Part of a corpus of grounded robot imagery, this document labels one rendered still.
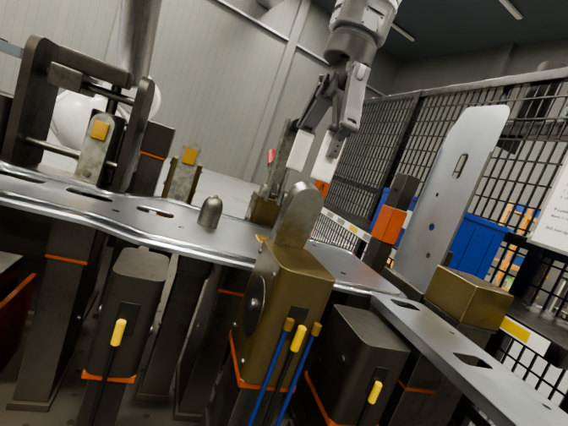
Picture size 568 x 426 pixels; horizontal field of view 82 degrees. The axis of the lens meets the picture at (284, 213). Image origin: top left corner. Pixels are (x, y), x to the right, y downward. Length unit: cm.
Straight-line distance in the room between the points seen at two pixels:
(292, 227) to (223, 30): 1148
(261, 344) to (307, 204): 14
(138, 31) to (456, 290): 100
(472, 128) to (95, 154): 66
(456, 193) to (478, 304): 20
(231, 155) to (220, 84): 230
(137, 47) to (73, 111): 27
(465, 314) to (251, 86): 1152
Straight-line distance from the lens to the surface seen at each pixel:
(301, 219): 36
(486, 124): 68
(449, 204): 66
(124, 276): 33
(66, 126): 122
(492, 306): 58
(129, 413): 63
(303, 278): 30
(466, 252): 81
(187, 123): 1131
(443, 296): 58
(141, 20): 110
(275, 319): 31
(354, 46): 53
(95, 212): 45
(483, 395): 37
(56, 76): 70
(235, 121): 1168
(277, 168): 68
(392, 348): 41
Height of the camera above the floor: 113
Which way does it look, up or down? 8 degrees down
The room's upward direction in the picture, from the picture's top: 20 degrees clockwise
